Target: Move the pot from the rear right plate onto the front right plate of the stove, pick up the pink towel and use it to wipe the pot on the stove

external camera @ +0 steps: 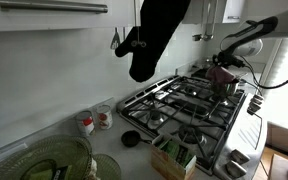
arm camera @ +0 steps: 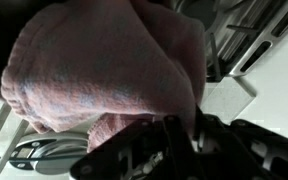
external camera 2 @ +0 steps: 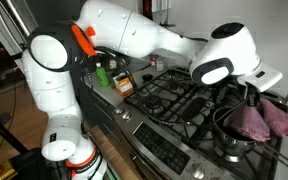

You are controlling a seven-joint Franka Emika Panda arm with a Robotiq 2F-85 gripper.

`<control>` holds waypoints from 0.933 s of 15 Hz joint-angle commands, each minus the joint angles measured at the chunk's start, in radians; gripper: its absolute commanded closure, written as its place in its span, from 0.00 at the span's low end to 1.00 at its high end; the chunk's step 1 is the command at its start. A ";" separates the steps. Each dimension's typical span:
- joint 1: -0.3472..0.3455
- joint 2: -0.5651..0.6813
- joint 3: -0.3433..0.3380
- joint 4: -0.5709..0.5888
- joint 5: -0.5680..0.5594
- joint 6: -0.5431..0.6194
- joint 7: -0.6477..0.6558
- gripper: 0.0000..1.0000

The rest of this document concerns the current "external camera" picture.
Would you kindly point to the black oven mitt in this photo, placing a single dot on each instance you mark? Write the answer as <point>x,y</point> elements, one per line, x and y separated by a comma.
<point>154,40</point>

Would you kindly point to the pink checked cloth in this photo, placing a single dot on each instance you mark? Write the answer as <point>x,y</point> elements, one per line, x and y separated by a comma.
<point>220,74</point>

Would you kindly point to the hanging steel spatula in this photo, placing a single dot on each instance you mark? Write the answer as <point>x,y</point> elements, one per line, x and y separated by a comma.
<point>115,41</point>

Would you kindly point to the stainless steel gas stove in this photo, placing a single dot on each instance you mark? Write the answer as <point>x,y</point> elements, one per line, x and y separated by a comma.
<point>184,116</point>

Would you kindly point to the silver stove knob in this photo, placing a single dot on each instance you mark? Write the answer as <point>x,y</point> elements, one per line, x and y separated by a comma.
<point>235,169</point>
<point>256,104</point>
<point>259,98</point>
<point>253,111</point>
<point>240,156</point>

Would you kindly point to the green packet with black label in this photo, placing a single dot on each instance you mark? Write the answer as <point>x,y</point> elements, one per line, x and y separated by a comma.
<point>59,173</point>

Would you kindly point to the white wall cabinet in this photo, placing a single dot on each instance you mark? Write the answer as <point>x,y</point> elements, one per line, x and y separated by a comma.
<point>67,20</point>
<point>230,10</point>

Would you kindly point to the tin can with red label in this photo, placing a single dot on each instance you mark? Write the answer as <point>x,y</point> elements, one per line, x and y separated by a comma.
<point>85,124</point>
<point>104,117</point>

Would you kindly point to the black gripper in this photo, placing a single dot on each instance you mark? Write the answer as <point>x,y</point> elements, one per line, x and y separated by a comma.
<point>232,60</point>

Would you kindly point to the steel pot with lid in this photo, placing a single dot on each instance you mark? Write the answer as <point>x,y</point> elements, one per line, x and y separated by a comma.
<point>208,62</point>

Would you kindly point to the large green woven basket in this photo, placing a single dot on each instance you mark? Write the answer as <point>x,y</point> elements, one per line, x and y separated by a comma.
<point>60,150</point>

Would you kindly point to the small black skillet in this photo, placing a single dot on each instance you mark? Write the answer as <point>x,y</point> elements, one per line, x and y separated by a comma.
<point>130,138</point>

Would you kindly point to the hanging steel ladle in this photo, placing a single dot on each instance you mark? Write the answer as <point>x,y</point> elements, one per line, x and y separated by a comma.
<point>197,37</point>
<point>209,33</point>

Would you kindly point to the brown wooden furniture piece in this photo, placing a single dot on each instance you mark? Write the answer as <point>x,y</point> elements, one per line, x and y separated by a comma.
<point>285,138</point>

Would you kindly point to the box with green sponges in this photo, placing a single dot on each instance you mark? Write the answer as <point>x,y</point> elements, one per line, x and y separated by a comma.
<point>170,163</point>

